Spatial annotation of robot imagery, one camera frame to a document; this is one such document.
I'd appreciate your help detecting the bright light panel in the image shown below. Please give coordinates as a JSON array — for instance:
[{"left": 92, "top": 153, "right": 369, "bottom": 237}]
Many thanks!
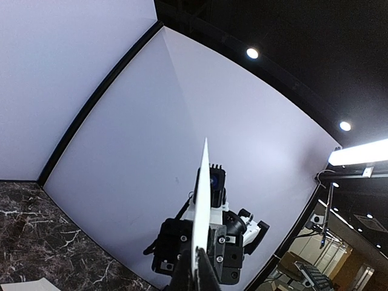
[{"left": 328, "top": 139, "right": 387, "bottom": 166}]

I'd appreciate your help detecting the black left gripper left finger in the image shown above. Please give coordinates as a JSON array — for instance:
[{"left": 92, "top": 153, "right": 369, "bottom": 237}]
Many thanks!
[{"left": 164, "top": 250, "right": 195, "bottom": 291}]

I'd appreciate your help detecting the black right corner post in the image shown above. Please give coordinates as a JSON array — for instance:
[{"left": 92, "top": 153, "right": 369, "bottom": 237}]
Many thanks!
[{"left": 244, "top": 169, "right": 332, "bottom": 291}]

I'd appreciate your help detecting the lined letter paper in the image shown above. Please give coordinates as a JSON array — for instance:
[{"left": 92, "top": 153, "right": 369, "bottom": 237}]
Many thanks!
[
  {"left": 191, "top": 138, "right": 211, "bottom": 277},
  {"left": 1, "top": 278, "right": 60, "bottom": 291}
]

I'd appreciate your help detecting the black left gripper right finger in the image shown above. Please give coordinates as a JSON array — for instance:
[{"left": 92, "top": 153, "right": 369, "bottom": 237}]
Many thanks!
[{"left": 195, "top": 247, "right": 221, "bottom": 291}]

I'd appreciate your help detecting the round ceiling light near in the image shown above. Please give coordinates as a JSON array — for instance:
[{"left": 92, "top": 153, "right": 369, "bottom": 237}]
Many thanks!
[{"left": 246, "top": 47, "right": 259, "bottom": 59}]

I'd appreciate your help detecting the black left corner post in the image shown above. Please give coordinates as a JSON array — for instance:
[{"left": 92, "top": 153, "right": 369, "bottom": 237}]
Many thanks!
[{"left": 37, "top": 20, "right": 163, "bottom": 187}]

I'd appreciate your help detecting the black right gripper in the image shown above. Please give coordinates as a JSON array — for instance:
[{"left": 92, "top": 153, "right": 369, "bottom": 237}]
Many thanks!
[{"left": 152, "top": 216, "right": 244, "bottom": 285}]

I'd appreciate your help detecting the round ceiling light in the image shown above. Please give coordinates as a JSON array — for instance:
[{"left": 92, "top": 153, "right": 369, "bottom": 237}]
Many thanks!
[
  {"left": 246, "top": 47, "right": 259, "bottom": 59},
  {"left": 339, "top": 121, "right": 352, "bottom": 132}
]

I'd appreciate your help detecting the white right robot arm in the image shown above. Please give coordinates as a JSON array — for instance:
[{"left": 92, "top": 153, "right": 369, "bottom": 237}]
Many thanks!
[{"left": 144, "top": 209, "right": 269, "bottom": 285}]

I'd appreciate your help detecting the round ceiling light far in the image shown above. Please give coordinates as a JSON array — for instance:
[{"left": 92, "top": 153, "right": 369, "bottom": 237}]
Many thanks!
[{"left": 339, "top": 121, "right": 352, "bottom": 132}]

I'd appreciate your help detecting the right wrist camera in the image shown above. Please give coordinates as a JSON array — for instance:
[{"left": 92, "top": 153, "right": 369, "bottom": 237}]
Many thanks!
[{"left": 183, "top": 164, "right": 229, "bottom": 225}]

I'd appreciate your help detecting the black corner post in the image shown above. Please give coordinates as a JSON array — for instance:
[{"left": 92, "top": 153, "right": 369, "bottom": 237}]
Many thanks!
[
  {"left": 244, "top": 169, "right": 332, "bottom": 291},
  {"left": 37, "top": 20, "right": 163, "bottom": 187}
]

